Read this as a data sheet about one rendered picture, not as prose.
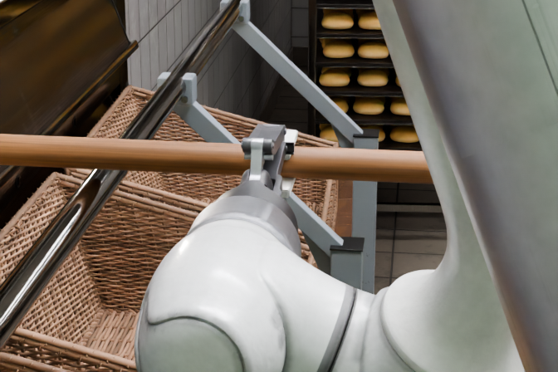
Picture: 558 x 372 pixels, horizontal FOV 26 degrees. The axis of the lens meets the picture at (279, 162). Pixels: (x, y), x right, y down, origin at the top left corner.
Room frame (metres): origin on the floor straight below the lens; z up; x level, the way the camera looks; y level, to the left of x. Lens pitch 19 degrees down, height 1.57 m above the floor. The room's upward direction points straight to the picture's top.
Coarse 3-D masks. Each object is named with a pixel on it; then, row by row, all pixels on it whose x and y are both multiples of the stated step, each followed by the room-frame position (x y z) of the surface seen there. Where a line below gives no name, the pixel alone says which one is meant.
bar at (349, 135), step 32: (224, 0) 1.96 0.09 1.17; (224, 32) 1.76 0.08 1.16; (256, 32) 1.94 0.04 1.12; (192, 64) 1.54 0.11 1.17; (288, 64) 1.94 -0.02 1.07; (160, 96) 1.37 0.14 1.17; (192, 96) 1.46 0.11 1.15; (320, 96) 1.93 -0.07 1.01; (128, 128) 1.25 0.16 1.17; (192, 128) 1.47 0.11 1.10; (224, 128) 1.48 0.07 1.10; (352, 128) 1.92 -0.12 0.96; (96, 192) 1.06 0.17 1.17; (64, 224) 0.97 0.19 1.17; (320, 224) 1.45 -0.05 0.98; (352, 224) 1.91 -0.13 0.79; (32, 256) 0.90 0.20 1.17; (64, 256) 0.93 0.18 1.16; (320, 256) 1.46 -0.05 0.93; (352, 256) 1.43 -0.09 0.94; (0, 288) 0.84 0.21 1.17; (32, 288) 0.86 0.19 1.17; (0, 320) 0.79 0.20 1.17
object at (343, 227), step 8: (224, 176) 2.75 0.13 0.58; (200, 184) 2.70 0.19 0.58; (344, 184) 2.70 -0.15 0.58; (352, 184) 2.70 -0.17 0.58; (312, 192) 2.64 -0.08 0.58; (344, 192) 2.64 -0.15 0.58; (352, 192) 2.64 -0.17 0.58; (344, 200) 2.59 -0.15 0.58; (344, 208) 2.54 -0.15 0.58; (336, 216) 2.49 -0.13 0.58; (344, 216) 2.49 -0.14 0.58; (336, 224) 2.44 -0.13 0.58; (344, 224) 2.44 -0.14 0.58; (336, 232) 2.40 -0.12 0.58; (344, 232) 2.40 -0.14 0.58; (96, 272) 2.19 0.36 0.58; (112, 304) 2.05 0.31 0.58
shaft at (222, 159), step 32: (0, 160) 1.10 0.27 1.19; (32, 160) 1.09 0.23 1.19; (64, 160) 1.09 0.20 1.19; (96, 160) 1.08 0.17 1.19; (128, 160) 1.08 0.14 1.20; (160, 160) 1.07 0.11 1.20; (192, 160) 1.07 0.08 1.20; (224, 160) 1.07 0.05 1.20; (288, 160) 1.06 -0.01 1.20; (320, 160) 1.06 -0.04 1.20; (352, 160) 1.05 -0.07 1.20; (384, 160) 1.05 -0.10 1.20; (416, 160) 1.05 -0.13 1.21
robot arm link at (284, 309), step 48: (192, 240) 0.76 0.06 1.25; (240, 240) 0.76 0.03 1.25; (192, 288) 0.69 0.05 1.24; (240, 288) 0.70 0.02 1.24; (288, 288) 0.72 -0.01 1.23; (336, 288) 0.74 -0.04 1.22; (144, 336) 0.68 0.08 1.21; (192, 336) 0.66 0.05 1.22; (240, 336) 0.66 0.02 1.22; (288, 336) 0.70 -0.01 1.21; (336, 336) 0.71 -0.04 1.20
